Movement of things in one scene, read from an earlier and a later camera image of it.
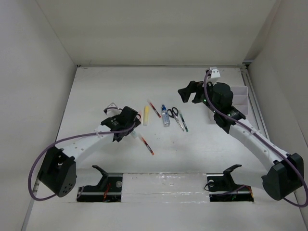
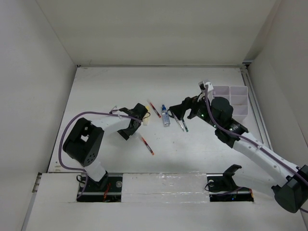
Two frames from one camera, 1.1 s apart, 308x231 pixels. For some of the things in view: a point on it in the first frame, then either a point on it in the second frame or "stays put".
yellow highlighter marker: x=146 y=115 stays put
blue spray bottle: x=165 y=117 stays put
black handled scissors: x=173 y=113 stays put
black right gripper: x=193 y=87 -> x=179 y=110
